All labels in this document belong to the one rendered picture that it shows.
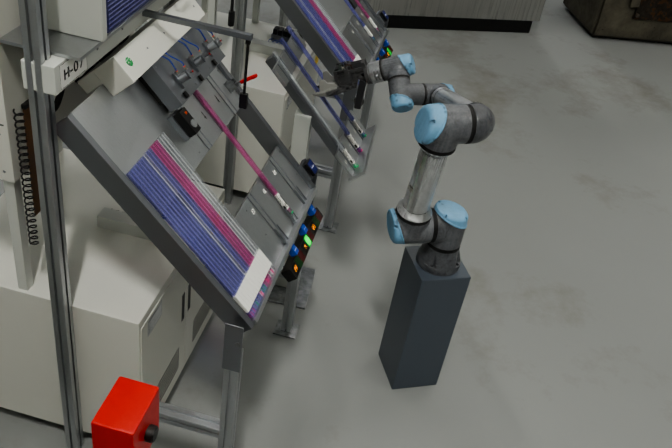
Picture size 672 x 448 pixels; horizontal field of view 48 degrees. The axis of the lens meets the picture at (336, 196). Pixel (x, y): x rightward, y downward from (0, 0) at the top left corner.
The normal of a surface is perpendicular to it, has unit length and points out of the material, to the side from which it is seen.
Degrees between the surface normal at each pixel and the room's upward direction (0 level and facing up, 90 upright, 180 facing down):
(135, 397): 0
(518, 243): 0
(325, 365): 0
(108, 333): 90
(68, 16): 90
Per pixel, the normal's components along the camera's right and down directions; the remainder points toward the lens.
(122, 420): 0.14, -0.80
